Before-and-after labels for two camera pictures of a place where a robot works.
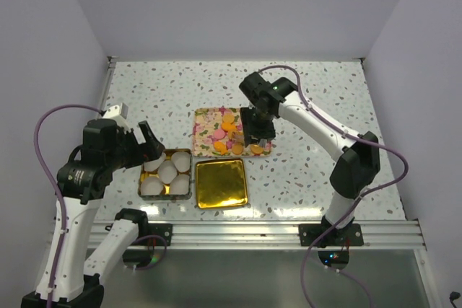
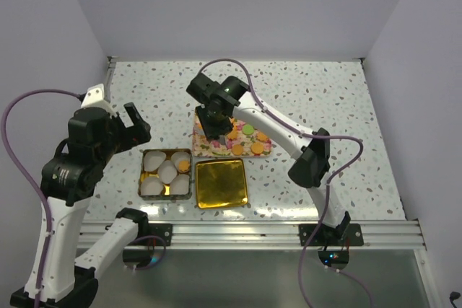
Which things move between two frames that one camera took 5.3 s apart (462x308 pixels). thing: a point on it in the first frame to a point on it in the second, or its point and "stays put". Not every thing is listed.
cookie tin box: [169, 177] stays put
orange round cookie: [256, 148] stays put
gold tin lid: [221, 183] stays put
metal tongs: [263, 143] to [222, 139]
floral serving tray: [218, 132] stays put
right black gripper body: [257, 124] to [212, 125]
